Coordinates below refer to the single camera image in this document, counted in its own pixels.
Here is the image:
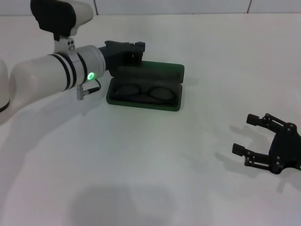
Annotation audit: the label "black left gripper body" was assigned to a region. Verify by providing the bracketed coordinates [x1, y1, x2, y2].
[97, 40, 133, 78]

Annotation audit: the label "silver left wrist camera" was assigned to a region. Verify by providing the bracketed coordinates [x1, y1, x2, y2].
[30, 0, 94, 59]

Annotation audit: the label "left gripper cable with plug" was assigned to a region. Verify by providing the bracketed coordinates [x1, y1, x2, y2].
[76, 79, 102, 101]

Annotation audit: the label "black round glasses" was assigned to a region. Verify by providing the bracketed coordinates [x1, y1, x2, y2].
[112, 83, 177, 104]

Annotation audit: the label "green glasses case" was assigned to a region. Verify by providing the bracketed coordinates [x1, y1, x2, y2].
[106, 60, 186, 113]

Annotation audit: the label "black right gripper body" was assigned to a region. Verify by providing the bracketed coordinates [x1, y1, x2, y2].
[269, 122, 301, 175]

